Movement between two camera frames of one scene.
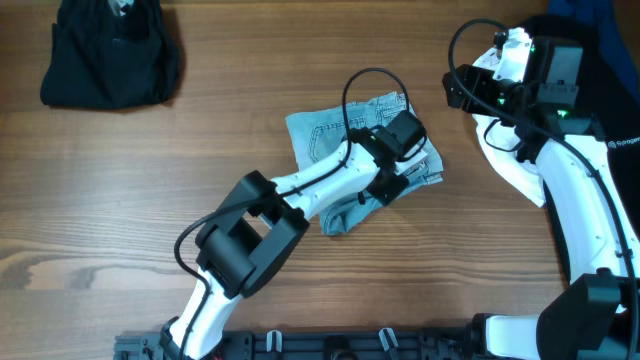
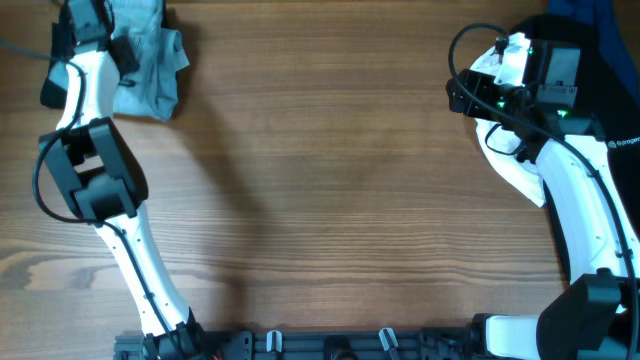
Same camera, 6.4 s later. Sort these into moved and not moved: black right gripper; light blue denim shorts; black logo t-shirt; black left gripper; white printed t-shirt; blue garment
Moved: light blue denim shorts; black left gripper
Not moved: blue garment; black right gripper; black logo t-shirt; white printed t-shirt
